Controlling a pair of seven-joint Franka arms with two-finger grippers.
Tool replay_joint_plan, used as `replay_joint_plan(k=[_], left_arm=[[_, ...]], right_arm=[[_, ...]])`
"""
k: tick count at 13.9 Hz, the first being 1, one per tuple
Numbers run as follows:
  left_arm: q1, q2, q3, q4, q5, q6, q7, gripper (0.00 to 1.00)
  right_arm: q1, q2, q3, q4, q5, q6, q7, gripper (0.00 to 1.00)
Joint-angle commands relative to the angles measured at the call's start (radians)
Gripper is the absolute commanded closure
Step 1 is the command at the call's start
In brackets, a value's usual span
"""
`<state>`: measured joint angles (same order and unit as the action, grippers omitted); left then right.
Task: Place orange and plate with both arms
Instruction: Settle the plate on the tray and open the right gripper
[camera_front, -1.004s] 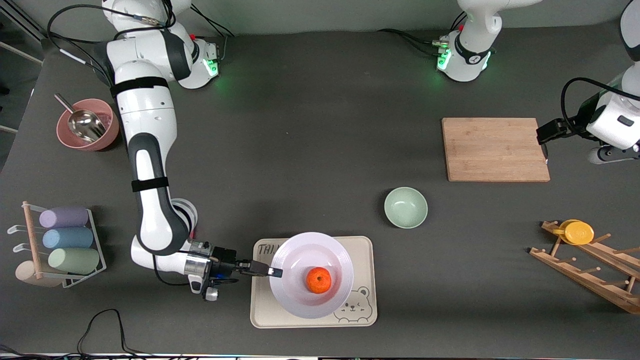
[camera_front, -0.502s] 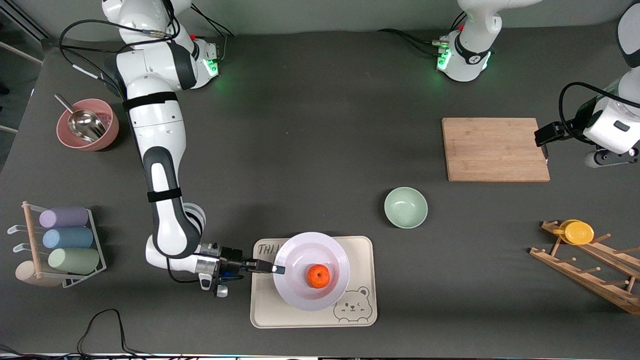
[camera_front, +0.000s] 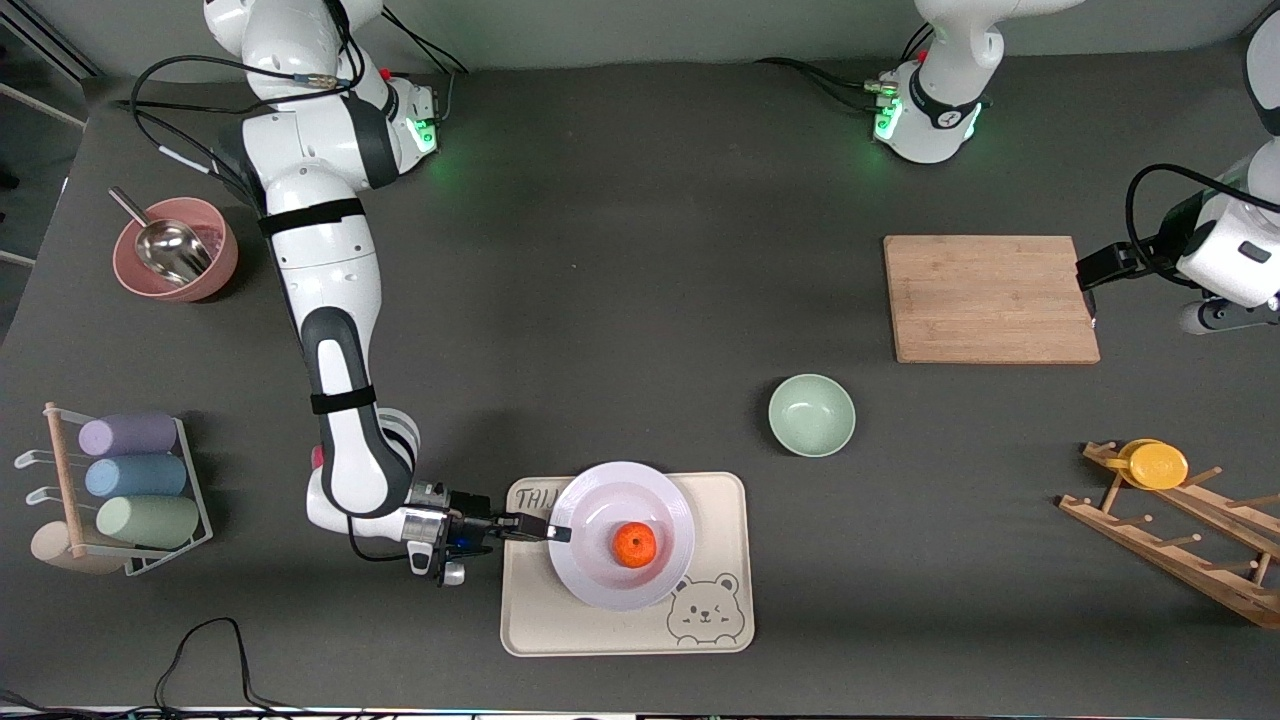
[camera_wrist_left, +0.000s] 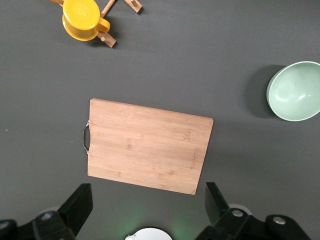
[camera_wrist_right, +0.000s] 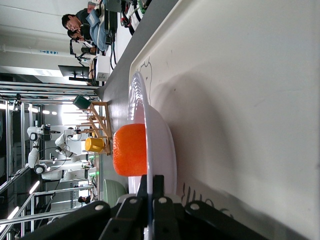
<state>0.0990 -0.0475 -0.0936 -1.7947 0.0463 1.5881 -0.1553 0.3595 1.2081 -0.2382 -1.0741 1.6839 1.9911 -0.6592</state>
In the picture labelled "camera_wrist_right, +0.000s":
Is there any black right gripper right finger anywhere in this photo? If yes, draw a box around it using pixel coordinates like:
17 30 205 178
151 174 270 240

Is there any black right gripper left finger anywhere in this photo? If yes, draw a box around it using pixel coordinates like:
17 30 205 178
19 174 149 240

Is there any orange fruit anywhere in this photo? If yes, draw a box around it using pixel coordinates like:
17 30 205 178
112 123 148 177

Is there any white round plate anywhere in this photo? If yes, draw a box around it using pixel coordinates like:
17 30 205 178
126 70 179 240

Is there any light green bowl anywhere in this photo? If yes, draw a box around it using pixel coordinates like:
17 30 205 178
102 178 129 208

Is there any yellow cup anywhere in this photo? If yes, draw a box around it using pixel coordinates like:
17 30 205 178
84 136 105 153

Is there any wooden peg drying rack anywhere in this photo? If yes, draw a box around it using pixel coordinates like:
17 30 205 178
63 101 113 156

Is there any dark green cup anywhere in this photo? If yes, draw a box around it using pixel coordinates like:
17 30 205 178
72 94 92 110

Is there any black monitor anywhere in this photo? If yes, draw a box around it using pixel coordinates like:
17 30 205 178
57 64 90 82

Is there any white box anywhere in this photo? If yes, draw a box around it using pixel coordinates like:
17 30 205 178
95 55 111 82

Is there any cream tray with bear print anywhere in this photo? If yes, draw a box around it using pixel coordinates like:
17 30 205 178
128 0 320 240

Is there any person in dark clothes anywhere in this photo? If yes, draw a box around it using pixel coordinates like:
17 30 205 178
67 29 98 55

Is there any person in blue jacket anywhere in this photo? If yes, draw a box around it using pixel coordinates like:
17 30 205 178
61 7 111 52

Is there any aluminium frame structure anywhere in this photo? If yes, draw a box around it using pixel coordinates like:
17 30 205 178
0 79 100 240

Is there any red and black cable bundle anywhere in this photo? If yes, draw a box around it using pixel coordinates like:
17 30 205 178
119 0 153 36

